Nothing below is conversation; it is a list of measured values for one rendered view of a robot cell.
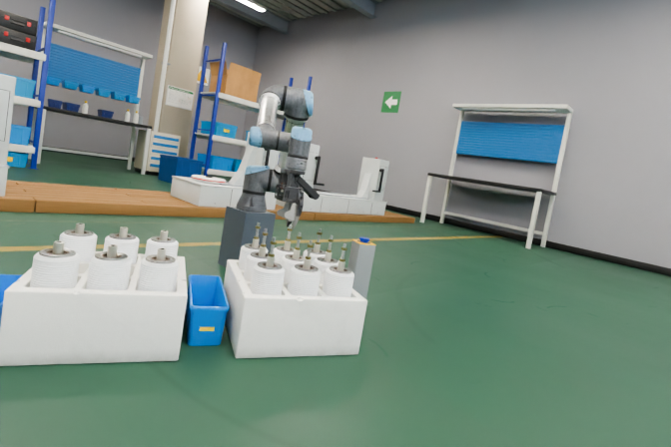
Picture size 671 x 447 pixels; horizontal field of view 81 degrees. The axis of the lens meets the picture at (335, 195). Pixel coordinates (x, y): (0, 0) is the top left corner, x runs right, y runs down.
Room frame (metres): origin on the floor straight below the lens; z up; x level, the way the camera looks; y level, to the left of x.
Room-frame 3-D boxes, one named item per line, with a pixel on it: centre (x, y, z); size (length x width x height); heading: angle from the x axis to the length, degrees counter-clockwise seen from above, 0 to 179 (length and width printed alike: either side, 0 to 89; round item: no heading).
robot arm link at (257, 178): (1.98, 0.40, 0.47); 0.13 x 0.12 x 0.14; 102
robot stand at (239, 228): (1.98, 0.41, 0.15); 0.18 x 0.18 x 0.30; 47
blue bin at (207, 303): (1.25, 0.36, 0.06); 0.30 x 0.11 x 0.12; 22
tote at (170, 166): (5.75, 2.30, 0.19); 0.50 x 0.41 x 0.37; 52
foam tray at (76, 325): (1.12, 0.59, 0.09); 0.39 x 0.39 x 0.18; 23
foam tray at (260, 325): (1.33, 0.10, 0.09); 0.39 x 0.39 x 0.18; 23
